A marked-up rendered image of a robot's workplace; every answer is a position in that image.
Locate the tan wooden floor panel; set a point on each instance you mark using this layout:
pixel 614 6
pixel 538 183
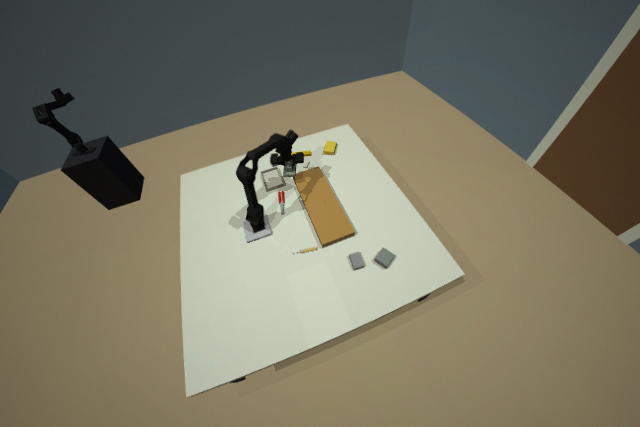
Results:
pixel 327 216

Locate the yellow rectangular block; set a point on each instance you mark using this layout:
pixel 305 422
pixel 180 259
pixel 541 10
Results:
pixel 330 147

